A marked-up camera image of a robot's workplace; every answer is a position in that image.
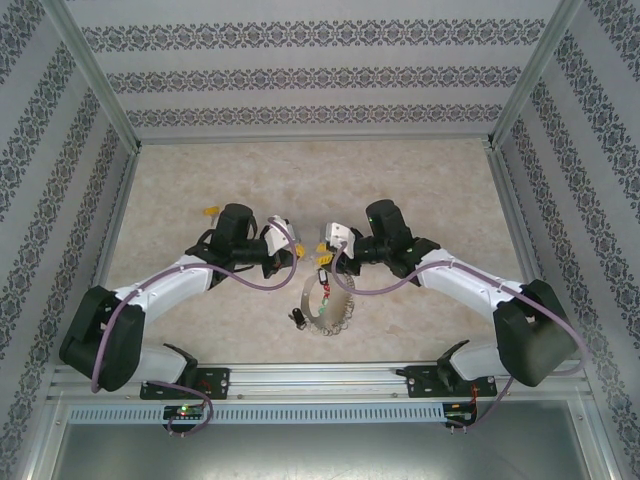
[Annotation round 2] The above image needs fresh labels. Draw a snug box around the metal key plate with rings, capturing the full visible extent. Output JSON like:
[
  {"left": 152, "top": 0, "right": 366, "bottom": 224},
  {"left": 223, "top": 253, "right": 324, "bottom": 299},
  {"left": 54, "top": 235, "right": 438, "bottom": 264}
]
[{"left": 298, "top": 269, "right": 357, "bottom": 337}]

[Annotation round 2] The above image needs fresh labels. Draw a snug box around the grey metal sheet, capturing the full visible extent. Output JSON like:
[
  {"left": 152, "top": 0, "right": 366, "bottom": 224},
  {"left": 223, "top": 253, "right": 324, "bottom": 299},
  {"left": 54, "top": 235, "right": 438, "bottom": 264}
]
[{"left": 29, "top": 422, "right": 616, "bottom": 480}]

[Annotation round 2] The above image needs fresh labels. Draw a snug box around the purple cable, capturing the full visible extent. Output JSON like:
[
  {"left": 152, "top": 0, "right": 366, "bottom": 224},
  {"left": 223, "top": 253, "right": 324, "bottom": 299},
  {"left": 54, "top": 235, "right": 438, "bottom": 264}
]
[
  {"left": 330, "top": 242, "right": 594, "bottom": 436},
  {"left": 90, "top": 215, "right": 300, "bottom": 439}
]

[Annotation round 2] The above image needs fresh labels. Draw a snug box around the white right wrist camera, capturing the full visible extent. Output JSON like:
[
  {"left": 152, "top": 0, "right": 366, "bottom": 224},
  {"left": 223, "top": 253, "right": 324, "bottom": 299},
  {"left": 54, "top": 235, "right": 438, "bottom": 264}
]
[{"left": 319, "top": 221, "right": 357, "bottom": 254}]

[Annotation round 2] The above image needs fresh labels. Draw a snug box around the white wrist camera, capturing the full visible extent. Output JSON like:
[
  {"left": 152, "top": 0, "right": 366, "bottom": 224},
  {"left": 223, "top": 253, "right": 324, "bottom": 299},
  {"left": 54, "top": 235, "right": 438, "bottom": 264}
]
[
  {"left": 262, "top": 215, "right": 299, "bottom": 256},
  {"left": 319, "top": 221, "right": 357, "bottom": 254}
]

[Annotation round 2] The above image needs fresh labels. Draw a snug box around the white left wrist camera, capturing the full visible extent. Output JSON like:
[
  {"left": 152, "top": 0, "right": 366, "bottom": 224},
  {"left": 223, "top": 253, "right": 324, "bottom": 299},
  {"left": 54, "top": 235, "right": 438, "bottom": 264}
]
[{"left": 262, "top": 215, "right": 299, "bottom": 256}]

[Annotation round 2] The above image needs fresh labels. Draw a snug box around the aluminium rear frame rail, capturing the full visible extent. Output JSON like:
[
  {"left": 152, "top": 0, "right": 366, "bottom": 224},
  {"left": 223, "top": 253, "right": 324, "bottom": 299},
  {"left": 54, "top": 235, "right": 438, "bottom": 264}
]
[{"left": 139, "top": 133, "right": 494, "bottom": 146}]

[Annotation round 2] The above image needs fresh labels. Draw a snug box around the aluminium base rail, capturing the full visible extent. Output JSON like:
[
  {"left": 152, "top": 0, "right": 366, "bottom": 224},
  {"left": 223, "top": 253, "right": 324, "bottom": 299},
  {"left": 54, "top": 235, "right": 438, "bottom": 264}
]
[{"left": 47, "top": 363, "right": 589, "bottom": 402}]

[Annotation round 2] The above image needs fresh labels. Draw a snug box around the black mount plate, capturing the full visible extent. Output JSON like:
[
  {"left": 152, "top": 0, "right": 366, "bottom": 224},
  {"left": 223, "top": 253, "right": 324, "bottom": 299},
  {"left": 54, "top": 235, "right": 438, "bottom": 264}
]
[
  {"left": 139, "top": 367, "right": 231, "bottom": 401},
  {"left": 404, "top": 364, "right": 496, "bottom": 399}
]

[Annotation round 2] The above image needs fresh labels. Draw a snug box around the grey slotted cable duct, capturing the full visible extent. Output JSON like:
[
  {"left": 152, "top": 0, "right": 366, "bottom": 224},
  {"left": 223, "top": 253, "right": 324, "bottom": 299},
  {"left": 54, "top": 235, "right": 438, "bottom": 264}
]
[{"left": 67, "top": 403, "right": 446, "bottom": 425}]

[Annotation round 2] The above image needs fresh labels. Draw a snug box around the aluminium frame post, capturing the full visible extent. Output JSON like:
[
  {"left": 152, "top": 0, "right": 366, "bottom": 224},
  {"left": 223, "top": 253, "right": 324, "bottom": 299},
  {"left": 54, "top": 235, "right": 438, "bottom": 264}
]
[
  {"left": 38, "top": 0, "right": 144, "bottom": 151},
  {"left": 487, "top": 0, "right": 585, "bottom": 149}
]

